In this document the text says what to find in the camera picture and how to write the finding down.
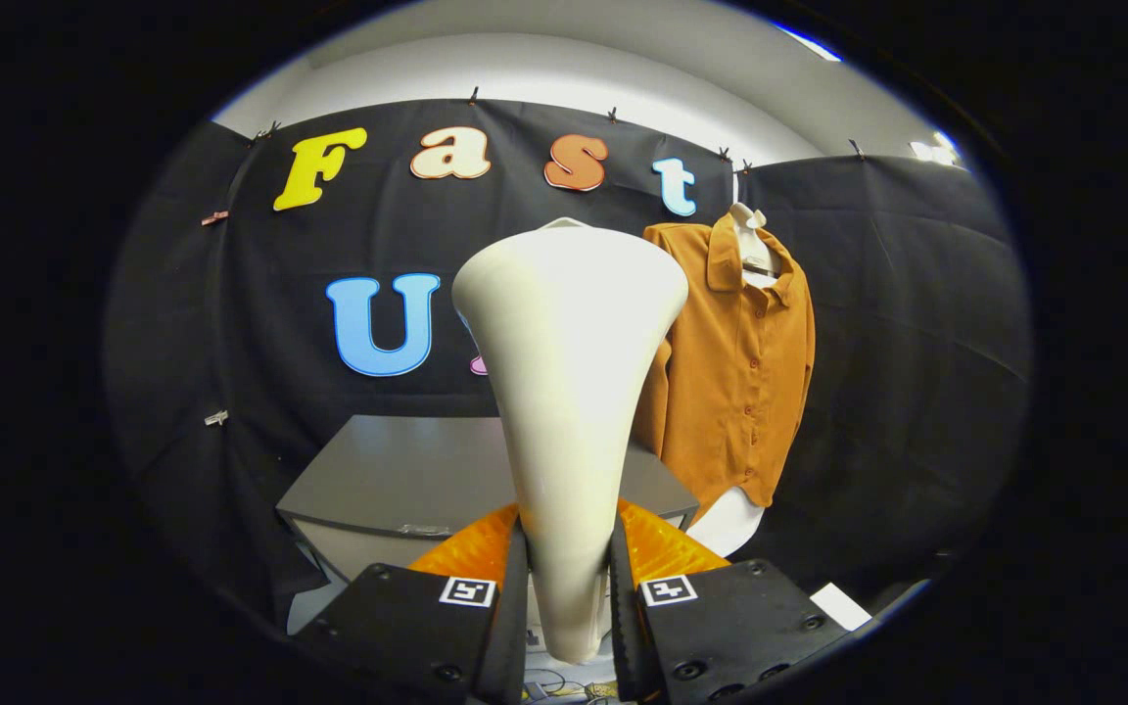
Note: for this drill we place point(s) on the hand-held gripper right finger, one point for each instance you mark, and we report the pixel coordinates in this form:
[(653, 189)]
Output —
[(623, 627)]

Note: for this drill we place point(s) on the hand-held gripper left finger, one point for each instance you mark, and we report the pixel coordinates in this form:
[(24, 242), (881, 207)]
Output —
[(515, 627)]

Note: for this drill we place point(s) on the white garment steamer head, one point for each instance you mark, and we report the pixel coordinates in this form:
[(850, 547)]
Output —
[(569, 392)]

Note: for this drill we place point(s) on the orange button shirt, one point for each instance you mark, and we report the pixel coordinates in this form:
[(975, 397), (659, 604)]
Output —
[(735, 392)]

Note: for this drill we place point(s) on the white board under shirt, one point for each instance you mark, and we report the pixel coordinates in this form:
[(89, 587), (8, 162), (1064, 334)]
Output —
[(728, 524)]

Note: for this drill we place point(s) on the grey cabinet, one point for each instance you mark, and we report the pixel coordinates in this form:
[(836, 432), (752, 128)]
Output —
[(398, 480)]

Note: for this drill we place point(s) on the white rectangular object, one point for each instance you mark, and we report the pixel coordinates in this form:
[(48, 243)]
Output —
[(840, 607)]

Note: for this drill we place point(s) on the silver clip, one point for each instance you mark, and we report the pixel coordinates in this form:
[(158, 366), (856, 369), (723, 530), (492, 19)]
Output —
[(217, 418)]

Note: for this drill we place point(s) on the black backdrop cloth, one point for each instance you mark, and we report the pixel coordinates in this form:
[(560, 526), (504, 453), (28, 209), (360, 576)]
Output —
[(897, 343)]

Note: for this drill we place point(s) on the pink clip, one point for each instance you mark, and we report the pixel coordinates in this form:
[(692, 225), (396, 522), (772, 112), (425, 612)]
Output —
[(215, 217)]

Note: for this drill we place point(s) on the row of black clips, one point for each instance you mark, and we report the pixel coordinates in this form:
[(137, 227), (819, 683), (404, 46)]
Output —
[(474, 95)]

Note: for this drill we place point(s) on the small ceiling light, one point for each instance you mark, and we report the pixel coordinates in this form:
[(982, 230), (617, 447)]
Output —
[(934, 152)]

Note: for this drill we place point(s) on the long ceiling light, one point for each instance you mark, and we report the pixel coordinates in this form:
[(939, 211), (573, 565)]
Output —
[(814, 44)]

